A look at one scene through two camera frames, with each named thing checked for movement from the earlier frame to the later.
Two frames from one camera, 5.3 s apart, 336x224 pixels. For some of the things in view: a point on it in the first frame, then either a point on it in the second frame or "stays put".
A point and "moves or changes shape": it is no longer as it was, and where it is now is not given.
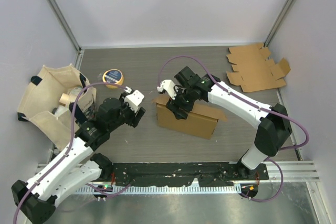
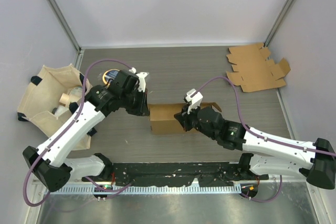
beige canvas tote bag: x=49 y=99 stays put
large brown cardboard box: x=201 y=121 moves or changes shape
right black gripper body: x=183 y=97 to x=195 y=122
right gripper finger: x=181 y=112 to x=184 y=119
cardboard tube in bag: x=65 y=99 stays put
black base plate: x=208 y=173 stays put
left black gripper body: x=126 y=114 to x=134 y=102
